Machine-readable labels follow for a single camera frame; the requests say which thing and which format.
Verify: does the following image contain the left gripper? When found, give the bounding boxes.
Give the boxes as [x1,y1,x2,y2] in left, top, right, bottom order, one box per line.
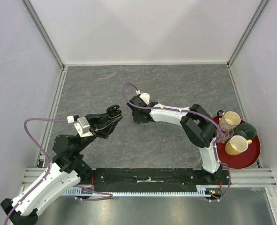
[75,110,124,153]

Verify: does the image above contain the black earbud charging case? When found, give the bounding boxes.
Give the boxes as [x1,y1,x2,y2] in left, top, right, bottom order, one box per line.
[106,105,122,119]

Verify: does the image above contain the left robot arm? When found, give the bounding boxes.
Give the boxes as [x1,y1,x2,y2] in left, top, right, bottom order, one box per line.
[0,105,123,225]

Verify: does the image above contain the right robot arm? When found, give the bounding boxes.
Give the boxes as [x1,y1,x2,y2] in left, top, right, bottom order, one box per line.
[127,93,220,185]

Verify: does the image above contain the clear glass cup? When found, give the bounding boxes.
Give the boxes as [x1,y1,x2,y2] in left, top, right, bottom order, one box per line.
[216,124,234,143]

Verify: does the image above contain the cream mug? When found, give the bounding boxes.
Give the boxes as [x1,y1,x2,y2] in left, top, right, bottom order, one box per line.
[217,110,241,131]

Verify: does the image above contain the dark green cup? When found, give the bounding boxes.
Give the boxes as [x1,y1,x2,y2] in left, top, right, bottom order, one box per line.
[234,123,257,140]

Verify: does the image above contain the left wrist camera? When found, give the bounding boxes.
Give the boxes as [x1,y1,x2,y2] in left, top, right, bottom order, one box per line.
[74,117,93,138]

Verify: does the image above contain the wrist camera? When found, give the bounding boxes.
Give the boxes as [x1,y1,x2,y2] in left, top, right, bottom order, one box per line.
[74,117,93,138]
[136,90,150,105]

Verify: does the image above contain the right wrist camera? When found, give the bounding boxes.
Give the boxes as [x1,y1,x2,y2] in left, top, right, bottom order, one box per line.
[136,90,150,105]

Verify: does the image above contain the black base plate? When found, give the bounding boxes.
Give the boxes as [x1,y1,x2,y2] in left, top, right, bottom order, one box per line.
[80,168,229,193]

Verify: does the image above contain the slotted cable duct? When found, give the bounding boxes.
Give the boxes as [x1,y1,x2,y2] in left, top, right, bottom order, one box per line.
[62,187,211,197]

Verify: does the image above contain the cream cup with handle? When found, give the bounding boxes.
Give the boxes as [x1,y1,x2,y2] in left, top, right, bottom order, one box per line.
[225,135,252,156]

